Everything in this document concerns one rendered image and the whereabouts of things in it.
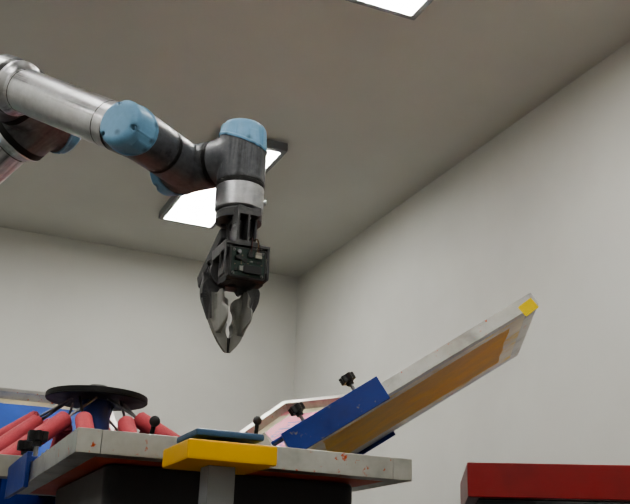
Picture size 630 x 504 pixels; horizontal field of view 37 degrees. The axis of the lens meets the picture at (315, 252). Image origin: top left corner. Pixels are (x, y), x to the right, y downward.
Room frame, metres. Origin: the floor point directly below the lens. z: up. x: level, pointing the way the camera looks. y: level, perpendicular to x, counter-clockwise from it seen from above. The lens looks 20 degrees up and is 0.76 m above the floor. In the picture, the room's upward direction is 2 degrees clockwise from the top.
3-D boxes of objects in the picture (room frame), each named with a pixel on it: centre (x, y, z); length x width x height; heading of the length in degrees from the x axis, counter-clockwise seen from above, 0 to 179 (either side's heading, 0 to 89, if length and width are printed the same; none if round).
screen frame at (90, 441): (1.92, 0.24, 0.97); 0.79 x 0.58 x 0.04; 23
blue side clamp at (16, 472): (2.03, 0.59, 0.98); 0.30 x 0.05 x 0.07; 23
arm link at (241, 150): (1.34, 0.12, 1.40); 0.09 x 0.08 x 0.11; 62
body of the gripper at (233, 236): (1.33, 0.12, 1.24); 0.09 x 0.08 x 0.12; 23
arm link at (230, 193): (1.33, 0.12, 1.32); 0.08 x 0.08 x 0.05
